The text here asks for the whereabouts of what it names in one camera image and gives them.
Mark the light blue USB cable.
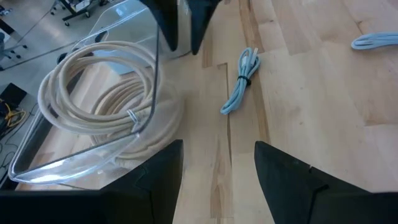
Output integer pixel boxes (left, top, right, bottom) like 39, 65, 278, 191
350, 31, 398, 51
220, 46, 262, 116

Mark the grey office chair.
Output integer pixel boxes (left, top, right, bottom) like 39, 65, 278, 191
0, 30, 29, 71

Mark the black floor box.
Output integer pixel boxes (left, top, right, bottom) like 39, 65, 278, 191
0, 82, 28, 108

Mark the clear plastic bin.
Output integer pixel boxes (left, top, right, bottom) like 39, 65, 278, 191
7, 0, 187, 185

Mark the beige thick cable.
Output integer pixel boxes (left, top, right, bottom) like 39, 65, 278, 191
90, 77, 185, 170
37, 40, 160, 135

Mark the yellow floor cable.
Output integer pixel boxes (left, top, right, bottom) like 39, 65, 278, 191
0, 98, 28, 128

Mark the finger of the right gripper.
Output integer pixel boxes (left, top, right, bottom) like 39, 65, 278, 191
186, 0, 223, 56
139, 0, 180, 52

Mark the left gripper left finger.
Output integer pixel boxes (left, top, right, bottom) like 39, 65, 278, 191
0, 139, 185, 224

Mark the black wheeled cart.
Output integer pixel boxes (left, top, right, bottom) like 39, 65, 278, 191
49, 0, 105, 27

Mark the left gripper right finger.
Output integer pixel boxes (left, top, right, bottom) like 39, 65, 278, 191
254, 140, 398, 224

